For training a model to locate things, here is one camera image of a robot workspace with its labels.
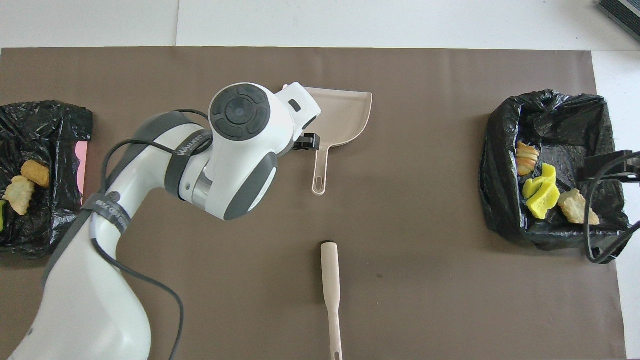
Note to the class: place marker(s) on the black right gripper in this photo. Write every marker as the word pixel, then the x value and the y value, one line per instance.
pixel 631 167

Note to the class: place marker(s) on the notched green yellow sponge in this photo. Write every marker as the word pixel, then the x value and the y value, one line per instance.
pixel 542 177

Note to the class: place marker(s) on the pale pink plastic dustpan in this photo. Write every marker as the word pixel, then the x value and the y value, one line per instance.
pixel 345 117

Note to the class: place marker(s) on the black trash bag pink bin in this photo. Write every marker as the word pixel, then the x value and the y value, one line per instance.
pixel 50 225

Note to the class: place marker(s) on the brown paper table mat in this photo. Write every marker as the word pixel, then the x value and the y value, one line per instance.
pixel 400 225

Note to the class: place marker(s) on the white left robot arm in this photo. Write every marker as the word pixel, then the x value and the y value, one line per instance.
pixel 235 150

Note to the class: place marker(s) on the pale yellow toy bread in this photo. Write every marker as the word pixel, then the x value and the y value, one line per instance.
pixel 575 206

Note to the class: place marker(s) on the striped toy croissant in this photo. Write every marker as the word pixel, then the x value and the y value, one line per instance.
pixel 527 159

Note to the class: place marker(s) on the dark ribbed device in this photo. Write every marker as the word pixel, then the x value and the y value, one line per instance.
pixel 622 11

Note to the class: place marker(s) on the beige hand brush black bristles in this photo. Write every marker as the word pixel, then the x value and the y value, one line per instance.
pixel 331 280

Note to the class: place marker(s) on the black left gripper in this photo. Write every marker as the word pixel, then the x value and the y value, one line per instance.
pixel 300 143

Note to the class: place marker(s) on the black trash bag lined bin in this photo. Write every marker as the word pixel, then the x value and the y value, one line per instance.
pixel 560 125

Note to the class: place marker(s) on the small toy croissant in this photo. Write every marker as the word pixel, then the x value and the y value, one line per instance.
pixel 20 195

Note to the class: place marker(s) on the brown toy bread roll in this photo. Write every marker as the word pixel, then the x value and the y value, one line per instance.
pixel 36 172

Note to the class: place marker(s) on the heart-shaped green yellow sponge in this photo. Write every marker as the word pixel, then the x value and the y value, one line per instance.
pixel 544 202

